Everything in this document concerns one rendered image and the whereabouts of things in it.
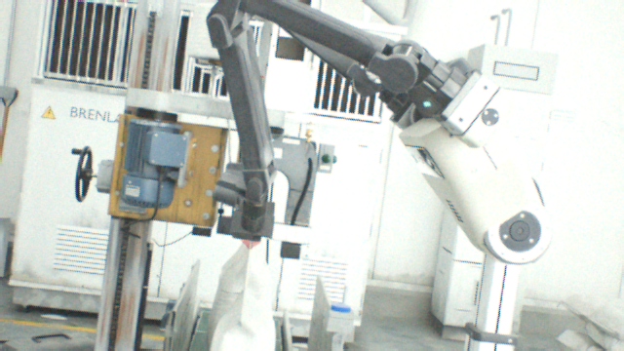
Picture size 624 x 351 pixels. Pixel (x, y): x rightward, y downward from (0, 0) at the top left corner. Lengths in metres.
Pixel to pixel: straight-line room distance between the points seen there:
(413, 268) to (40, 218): 2.94
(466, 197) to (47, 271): 4.01
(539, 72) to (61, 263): 3.54
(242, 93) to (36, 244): 3.85
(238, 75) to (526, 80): 4.66
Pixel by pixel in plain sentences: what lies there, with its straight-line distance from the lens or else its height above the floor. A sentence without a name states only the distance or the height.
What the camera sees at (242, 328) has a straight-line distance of 2.22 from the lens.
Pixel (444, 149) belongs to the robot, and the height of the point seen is 1.36.
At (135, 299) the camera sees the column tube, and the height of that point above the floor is 0.76.
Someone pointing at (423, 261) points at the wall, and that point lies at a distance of 6.86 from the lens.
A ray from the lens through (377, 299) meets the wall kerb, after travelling 6.81.
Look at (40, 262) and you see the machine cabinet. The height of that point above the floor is 0.33.
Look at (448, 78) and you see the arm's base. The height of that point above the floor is 1.50.
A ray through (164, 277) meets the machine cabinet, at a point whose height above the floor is 0.33.
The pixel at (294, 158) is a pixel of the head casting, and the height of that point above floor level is 1.27.
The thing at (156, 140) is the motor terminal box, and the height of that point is 1.28.
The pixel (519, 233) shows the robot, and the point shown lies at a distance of 2.00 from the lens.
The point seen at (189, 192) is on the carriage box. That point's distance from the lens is 2.65.
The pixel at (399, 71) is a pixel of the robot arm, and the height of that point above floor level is 1.50.
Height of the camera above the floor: 1.36
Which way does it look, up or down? 3 degrees down
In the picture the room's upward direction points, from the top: 8 degrees clockwise
